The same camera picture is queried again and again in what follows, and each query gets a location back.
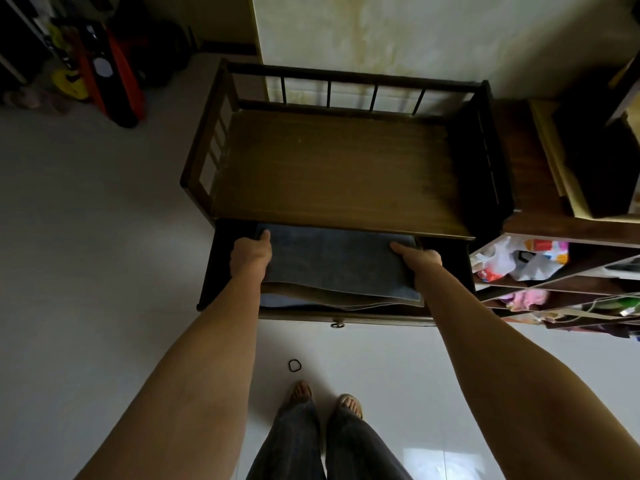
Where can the person's left forearm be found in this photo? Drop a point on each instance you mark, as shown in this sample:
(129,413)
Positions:
(190,384)

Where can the yellow toy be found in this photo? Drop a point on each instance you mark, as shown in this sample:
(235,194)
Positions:
(70,84)

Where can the yellow flat box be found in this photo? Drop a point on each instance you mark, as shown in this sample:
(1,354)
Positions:
(550,144)

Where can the person's right hand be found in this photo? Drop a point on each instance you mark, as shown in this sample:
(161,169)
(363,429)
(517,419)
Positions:
(422,262)

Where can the person's right foot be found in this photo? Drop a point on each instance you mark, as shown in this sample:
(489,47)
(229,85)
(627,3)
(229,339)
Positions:
(349,405)

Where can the red and black scooter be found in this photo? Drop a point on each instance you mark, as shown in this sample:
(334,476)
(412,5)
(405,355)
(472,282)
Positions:
(115,84)

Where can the dark wooden railed cabinet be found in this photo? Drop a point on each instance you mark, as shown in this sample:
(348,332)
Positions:
(340,164)

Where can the person's right forearm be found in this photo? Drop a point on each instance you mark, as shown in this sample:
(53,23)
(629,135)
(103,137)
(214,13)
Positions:
(500,374)

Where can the dark wooden drawer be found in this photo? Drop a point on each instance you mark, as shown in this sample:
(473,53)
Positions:
(300,316)

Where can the pink fluffy slipper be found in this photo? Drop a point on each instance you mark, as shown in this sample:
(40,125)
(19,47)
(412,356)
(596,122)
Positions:
(35,99)

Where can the black and red bag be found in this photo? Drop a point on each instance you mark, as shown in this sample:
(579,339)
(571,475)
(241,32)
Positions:
(155,49)

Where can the pink cloth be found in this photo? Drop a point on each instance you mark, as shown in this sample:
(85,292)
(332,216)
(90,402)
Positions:
(527,299)

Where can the brown wooden cubby shelf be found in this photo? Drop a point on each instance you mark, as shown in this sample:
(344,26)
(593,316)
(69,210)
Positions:
(530,159)

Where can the person's left hand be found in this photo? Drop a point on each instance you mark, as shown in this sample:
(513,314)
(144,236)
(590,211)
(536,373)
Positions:
(250,257)

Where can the black case with silver trim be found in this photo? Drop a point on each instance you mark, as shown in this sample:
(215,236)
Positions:
(20,34)

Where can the stack of placemats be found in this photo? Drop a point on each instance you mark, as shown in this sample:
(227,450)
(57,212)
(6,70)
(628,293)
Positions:
(335,259)

